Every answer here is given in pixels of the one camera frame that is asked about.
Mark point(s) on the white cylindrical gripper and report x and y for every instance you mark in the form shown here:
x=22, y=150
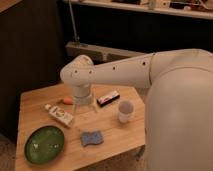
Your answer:
x=82, y=95

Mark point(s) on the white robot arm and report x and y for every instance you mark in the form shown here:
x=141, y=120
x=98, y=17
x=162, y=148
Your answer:
x=178, y=108

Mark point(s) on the green ceramic bowl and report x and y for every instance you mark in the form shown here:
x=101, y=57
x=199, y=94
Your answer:
x=44, y=145

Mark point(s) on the black and white box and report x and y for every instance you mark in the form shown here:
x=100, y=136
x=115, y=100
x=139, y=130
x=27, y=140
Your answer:
x=108, y=98

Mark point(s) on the white tube with label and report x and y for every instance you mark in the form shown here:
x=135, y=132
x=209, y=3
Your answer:
x=59, y=114

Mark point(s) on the blue sponge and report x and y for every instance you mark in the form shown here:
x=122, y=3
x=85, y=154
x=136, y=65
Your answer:
x=91, y=138

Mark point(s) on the white paper cup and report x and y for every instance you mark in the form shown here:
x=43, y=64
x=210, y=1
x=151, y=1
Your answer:
x=125, y=110

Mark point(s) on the wooden table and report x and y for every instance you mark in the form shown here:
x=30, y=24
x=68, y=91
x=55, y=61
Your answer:
x=118, y=137

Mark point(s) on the grey metal beam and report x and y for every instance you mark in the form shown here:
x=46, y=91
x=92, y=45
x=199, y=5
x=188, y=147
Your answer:
x=99, y=53

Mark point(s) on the metal pole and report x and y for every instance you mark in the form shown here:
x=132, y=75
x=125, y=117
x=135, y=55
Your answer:
x=76, y=37

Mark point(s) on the white shelf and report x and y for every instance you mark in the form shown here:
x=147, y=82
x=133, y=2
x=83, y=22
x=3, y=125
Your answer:
x=143, y=8

